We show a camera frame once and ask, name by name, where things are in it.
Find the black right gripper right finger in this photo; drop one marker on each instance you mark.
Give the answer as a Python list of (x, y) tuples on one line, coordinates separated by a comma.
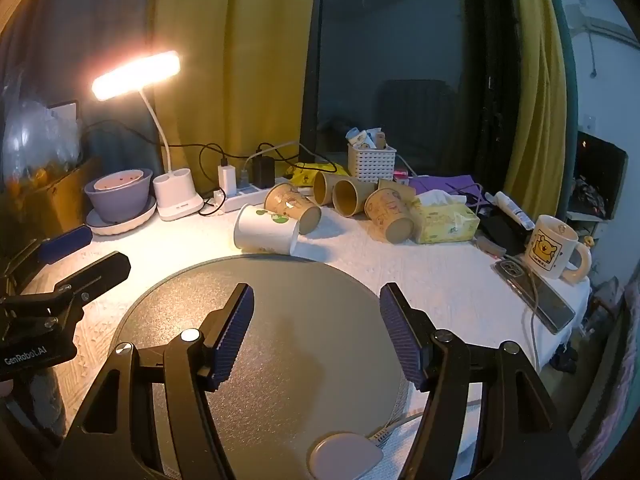
[(519, 435)]

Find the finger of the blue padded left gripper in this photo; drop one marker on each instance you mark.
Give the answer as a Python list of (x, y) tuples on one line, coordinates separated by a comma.
[(53, 250)]

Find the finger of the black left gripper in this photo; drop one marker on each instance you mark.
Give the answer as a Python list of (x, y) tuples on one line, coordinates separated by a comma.
[(93, 280)]

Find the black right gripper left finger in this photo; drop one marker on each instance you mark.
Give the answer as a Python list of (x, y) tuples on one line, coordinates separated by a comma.
[(113, 435)]

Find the white paper cup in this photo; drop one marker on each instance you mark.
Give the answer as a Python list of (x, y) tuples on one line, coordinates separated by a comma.
[(260, 230)]

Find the brown paper cup front left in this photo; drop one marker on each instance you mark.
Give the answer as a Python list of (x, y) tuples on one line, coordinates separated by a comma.
[(285, 200)]

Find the brown paper cup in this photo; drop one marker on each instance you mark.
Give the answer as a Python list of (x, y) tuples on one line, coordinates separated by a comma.
[(390, 215), (349, 196), (285, 200), (322, 189)]

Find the brown paper cup back left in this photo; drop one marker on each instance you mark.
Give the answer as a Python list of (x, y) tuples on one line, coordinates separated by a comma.
[(322, 189)]

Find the brown paper cup middle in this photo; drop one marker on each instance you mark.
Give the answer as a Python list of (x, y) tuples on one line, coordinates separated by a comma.
[(349, 196)]

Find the brown paper cup right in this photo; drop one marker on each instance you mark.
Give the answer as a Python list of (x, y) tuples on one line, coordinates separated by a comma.
[(390, 215)]

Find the white plate under bowl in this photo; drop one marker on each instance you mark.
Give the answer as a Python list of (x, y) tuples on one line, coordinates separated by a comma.
[(103, 228)]

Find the cardboard box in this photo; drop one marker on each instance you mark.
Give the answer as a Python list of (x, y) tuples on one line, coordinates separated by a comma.
[(37, 213)]

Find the purple bowl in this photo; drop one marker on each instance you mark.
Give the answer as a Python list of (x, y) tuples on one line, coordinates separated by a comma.
[(120, 196)]

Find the white desk lamp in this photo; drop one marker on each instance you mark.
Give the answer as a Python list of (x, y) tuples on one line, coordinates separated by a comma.
[(174, 190)]

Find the clear plastic bag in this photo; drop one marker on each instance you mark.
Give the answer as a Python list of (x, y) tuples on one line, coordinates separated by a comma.
[(38, 144)]

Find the smartphone in clear case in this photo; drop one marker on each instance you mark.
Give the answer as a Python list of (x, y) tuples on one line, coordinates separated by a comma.
[(554, 313)]

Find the white usb charger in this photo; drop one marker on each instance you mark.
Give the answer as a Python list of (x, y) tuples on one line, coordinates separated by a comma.
[(227, 179)]

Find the white power strip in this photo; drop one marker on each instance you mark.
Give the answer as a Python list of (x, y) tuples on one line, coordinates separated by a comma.
[(250, 195)]

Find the round grey turntable plate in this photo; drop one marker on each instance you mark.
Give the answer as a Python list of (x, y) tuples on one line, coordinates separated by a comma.
[(316, 358)]

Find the white round coaster pad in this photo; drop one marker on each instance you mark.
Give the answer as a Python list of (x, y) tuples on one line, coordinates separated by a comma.
[(344, 456)]

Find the black power adapter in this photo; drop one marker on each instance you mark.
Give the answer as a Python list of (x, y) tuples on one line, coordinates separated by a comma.
[(263, 171)]

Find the cream cartoon mug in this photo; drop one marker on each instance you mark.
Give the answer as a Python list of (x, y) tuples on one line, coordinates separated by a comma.
[(554, 251)]

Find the black pouch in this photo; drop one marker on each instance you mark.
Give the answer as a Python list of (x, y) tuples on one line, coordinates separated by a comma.
[(502, 230)]

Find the yellow snack bag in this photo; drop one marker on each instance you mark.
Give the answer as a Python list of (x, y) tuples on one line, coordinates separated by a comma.
[(302, 174)]

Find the yellow tissue pack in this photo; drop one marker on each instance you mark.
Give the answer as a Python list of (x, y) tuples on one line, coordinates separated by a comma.
[(442, 218)]

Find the white tube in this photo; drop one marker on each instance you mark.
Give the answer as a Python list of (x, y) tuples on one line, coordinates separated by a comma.
[(515, 212)]

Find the yellow curtain right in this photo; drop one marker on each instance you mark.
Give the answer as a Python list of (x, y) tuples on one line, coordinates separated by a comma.
[(536, 168)]

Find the yellow curtain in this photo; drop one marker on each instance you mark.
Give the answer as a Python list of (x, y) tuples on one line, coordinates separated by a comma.
[(241, 81), (536, 168)]

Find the purple cloth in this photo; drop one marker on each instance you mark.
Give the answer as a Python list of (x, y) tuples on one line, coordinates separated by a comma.
[(455, 185)]

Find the yellow curtain left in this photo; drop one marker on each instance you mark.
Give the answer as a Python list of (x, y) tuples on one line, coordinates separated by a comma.
[(241, 81)]

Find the white perforated basket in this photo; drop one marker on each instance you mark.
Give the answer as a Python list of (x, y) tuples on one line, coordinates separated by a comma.
[(371, 164)]

